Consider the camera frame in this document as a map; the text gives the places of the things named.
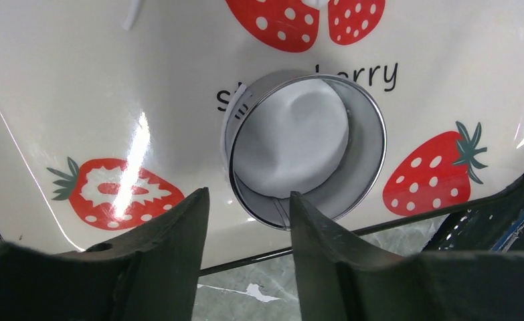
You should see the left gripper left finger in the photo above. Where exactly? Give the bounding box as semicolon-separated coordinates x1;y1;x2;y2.
0;187;209;320

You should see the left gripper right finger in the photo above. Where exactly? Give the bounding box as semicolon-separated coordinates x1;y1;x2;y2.
290;192;524;320

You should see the white dough ball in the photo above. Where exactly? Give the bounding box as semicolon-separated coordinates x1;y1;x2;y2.
234;79;349;199

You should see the round metal cutter ring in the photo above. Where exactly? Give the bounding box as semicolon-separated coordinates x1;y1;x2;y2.
220;69;387;231

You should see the strawberry pattern white tray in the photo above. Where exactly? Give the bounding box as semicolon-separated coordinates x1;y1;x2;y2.
0;1;524;269

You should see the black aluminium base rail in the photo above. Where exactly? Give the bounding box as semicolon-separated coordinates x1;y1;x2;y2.
423;152;524;253

